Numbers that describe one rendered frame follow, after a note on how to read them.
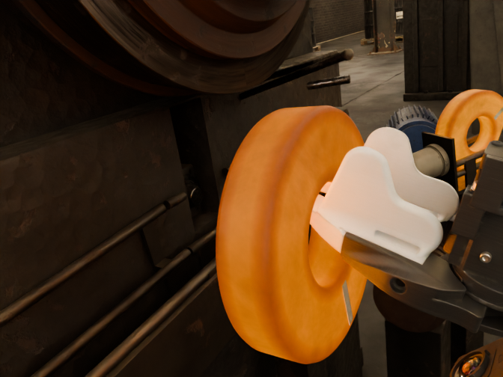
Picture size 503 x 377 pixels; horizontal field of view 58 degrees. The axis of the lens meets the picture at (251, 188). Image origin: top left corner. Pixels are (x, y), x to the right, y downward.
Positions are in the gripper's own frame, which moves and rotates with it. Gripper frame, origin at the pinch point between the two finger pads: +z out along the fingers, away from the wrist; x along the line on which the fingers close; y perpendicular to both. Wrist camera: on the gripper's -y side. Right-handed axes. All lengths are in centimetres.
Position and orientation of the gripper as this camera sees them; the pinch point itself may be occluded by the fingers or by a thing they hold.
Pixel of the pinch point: (307, 203)
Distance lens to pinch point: 28.2
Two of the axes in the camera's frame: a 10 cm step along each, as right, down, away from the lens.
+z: -8.4, -3.2, 4.5
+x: -5.5, 3.7, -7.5
